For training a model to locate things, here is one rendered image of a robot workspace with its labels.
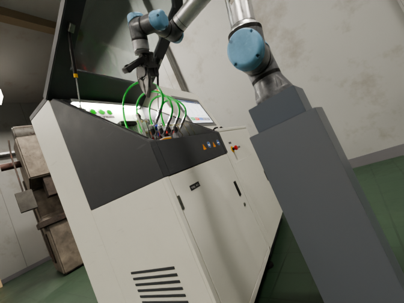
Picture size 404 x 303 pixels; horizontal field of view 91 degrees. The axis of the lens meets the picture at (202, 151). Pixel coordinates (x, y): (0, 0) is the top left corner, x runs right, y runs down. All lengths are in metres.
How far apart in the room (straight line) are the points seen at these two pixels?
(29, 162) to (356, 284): 4.64
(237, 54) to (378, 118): 2.53
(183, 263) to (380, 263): 0.66
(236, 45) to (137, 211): 0.78
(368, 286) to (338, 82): 2.50
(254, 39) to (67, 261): 4.35
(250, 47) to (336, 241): 0.69
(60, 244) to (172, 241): 3.69
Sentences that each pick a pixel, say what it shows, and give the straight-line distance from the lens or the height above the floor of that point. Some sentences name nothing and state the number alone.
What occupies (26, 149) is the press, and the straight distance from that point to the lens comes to 4.79.
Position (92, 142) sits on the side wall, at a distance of 1.13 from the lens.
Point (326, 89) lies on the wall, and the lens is 3.09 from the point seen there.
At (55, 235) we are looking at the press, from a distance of 4.49.
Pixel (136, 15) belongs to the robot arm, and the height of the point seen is 1.49.
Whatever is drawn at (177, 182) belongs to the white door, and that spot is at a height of 0.75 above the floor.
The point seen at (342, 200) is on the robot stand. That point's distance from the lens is 0.78.
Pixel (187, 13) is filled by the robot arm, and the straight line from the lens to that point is 1.09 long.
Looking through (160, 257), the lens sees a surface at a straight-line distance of 1.01.
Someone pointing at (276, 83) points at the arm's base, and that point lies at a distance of 0.82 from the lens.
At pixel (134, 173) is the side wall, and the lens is 0.93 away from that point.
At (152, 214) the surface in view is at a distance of 0.93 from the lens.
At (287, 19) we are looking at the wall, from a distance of 3.36.
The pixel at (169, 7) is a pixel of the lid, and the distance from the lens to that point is 1.68.
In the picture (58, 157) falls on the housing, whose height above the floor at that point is 1.15.
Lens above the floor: 0.77
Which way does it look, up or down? 4 degrees up
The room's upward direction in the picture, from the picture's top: 23 degrees counter-clockwise
